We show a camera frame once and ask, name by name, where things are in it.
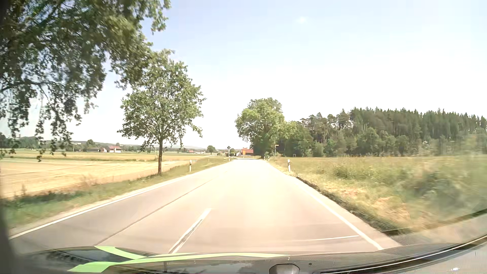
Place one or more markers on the large broad tree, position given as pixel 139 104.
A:
pixel 261 123

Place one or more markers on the small distant tree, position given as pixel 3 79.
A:
pixel 210 149

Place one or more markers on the grey asphalt road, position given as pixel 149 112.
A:
pixel 243 198

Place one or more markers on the slender roadside tree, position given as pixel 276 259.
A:
pixel 161 106

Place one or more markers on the road markings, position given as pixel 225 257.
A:
pixel 189 231

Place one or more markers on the car's own bonnet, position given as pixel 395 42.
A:
pixel 228 262

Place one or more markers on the red-roofed farm building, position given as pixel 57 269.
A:
pixel 113 149

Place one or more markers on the dark conifer wood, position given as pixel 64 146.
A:
pixel 380 133

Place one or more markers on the dry grass meadow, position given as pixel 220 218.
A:
pixel 380 182

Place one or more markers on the grass verge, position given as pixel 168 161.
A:
pixel 87 196

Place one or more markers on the yellow grain field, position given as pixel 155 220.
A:
pixel 57 173

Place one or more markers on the large overhanging tree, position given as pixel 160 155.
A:
pixel 49 57

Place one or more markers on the yellow road sign on post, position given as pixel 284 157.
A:
pixel 276 149

